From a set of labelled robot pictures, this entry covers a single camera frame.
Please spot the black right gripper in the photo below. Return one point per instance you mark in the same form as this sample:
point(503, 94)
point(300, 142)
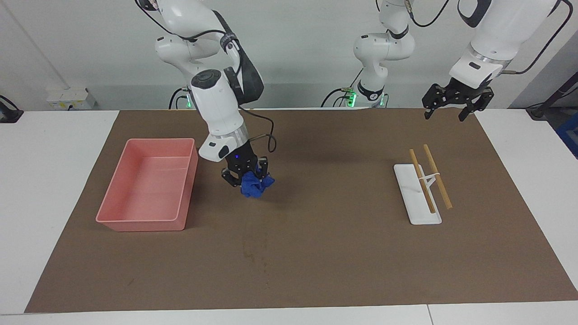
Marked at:
point(241, 160)

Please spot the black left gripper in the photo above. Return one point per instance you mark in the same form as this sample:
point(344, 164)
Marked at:
point(467, 94)

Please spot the blue microfiber towel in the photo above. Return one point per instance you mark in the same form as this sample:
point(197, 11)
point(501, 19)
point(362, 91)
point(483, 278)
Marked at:
point(253, 186)

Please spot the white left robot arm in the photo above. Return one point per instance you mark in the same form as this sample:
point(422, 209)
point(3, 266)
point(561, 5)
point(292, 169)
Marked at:
point(384, 45)

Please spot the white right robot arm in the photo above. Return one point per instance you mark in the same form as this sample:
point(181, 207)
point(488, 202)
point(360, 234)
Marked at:
point(216, 104)

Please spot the white towel rack base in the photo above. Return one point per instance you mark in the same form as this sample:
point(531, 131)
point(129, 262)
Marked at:
point(422, 212)

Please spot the wooden dowel rod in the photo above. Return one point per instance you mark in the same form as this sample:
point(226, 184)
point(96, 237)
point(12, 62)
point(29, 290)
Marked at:
point(440, 183)
point(424, 185)

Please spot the black stand leg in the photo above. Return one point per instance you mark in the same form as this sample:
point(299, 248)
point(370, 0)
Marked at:
point(553, 97)

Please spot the pink plastic bin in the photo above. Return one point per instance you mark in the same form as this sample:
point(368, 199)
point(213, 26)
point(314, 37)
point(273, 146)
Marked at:
point(149, 180)

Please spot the brown table mat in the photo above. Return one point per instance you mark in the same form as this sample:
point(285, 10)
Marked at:
point(316, 253)

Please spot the blue crate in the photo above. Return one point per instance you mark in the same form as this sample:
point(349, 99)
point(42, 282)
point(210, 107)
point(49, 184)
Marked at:
point(570, 135)

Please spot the white power strip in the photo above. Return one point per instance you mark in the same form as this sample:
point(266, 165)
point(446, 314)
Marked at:
point(70, 99)

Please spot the black clamp mount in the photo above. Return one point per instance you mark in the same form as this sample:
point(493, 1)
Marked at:
point(9, 113)

